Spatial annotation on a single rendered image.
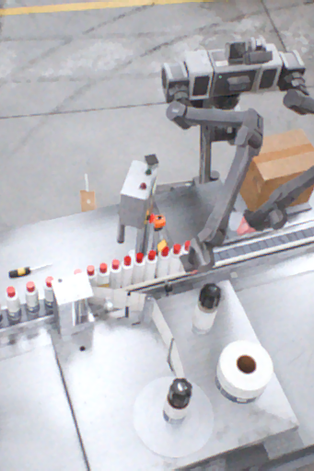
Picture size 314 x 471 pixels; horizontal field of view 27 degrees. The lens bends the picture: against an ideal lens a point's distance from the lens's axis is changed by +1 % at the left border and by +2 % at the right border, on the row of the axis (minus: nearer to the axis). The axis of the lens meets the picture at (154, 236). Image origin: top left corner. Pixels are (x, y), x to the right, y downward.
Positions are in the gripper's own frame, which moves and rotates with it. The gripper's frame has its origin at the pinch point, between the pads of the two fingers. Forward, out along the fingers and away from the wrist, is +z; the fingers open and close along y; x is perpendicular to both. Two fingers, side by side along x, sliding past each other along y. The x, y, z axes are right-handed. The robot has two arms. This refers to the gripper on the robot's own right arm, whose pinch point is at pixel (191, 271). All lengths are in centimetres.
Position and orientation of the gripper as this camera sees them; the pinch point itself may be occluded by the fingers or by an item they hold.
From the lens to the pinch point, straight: 249.6
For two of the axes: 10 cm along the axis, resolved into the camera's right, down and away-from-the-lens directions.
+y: 9.3, -2.5, 2.6
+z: -0.7, 5.8, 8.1
